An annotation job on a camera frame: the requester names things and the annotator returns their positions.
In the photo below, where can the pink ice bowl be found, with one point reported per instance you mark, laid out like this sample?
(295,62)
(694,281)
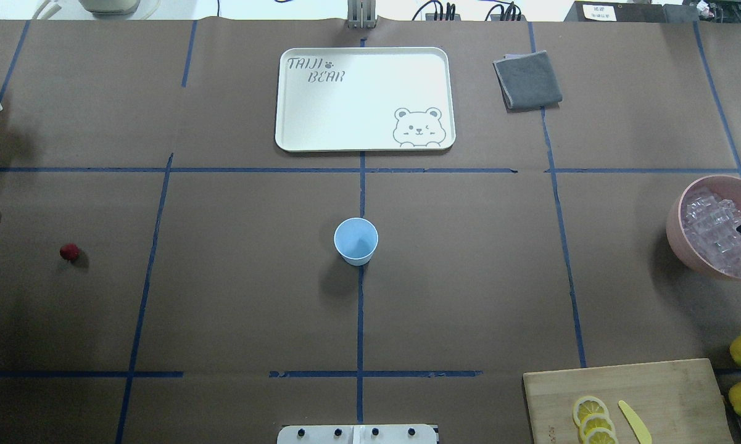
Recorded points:
(703,227)

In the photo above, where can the light blue paper cup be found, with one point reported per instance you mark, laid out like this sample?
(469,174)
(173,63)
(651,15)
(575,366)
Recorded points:
(356,240)

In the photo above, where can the grey folded cloth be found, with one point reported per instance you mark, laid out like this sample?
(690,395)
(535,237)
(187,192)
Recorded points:
(528,81)

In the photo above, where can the yellow plastic knife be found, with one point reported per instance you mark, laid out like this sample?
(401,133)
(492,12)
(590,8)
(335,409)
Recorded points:
(639,429)

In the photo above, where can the lemon slice top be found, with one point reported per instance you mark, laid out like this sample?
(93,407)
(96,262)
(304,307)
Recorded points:
(588,405)

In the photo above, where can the lemon slice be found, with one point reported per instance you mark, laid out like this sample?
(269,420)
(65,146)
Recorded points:
(600,435)
(596,421)
(588,405)

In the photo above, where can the lemon slice middle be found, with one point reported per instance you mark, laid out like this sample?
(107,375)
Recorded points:
(596,421)

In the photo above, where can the lemon slice bottom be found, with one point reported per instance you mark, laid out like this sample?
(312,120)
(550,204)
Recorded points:
(600,435)

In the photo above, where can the white bear tray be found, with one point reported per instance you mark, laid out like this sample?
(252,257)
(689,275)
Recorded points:
(345,99)

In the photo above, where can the red strawberry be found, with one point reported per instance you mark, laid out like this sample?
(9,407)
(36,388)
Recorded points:
(70,252)

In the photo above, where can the grey aluminium post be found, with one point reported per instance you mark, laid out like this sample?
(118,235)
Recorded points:
(362,14)

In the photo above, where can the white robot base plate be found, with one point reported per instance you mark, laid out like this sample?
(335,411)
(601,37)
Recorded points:
(359,433)

